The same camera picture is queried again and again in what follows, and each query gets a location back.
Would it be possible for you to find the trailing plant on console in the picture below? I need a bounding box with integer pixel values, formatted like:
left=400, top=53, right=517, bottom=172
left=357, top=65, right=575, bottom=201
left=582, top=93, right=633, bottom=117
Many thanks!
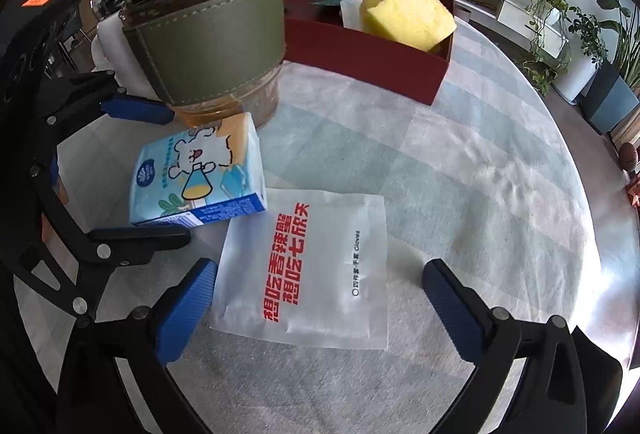
left=516, top=0, right=570, bottom=96

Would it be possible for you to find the red gift bag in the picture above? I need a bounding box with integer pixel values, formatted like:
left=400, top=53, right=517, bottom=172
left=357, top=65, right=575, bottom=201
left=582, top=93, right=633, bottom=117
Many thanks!
left=626, top=173, right=640, bottom=209

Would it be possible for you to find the white mug chrome lid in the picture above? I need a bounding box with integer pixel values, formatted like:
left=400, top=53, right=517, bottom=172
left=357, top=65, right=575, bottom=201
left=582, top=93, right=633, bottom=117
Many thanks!
left=91, top=0, right=158, bottom=101

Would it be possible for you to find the dark green sachet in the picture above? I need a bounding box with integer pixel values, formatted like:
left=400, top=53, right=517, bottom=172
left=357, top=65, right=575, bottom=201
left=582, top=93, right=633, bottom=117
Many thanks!
left=312, top=0, right=342, bottom=9

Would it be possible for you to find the yellow sponge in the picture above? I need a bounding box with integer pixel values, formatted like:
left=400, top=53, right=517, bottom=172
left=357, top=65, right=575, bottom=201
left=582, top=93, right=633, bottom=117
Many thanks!
left=359, top=0, right=457, bottom=52

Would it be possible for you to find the checked green white tablecloth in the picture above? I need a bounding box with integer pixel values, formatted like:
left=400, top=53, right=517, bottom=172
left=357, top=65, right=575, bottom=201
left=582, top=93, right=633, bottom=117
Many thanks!
left=13, top=18, right=604, bottom=434

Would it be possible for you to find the red open box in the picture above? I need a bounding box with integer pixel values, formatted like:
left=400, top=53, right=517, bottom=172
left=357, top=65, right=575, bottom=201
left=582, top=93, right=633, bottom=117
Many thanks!
left=284, top=0, right=454, bottom=105

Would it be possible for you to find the plant in white pot right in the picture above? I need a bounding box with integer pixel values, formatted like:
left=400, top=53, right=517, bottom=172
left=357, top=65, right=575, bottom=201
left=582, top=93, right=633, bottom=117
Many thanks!
left=553, top=5, right=608, bottom=105

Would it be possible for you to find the white glove packet red text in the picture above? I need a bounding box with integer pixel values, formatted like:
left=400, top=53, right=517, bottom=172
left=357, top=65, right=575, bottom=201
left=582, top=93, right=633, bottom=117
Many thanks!
left=210, top=188, right=388, bottom=350

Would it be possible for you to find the tall plant blue pot right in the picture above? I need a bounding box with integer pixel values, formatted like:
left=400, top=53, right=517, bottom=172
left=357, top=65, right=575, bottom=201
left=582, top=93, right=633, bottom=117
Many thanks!
left=582, top=0, right=639, bottom=134

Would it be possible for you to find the blue tissue pack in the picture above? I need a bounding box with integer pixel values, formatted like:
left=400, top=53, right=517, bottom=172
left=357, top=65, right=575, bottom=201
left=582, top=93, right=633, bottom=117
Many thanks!
left=128, top=113, right=267, bottom=228

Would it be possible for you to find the green sleeved glass tumbler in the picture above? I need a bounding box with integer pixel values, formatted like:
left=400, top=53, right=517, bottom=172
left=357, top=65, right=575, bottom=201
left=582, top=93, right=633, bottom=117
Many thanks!
left=120, top=0, right=285, bottom=127

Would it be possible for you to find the brown ball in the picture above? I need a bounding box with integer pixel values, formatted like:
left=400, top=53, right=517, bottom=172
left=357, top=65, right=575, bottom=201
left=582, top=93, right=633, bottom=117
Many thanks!
left=618, top=142, right=639, bottom=173

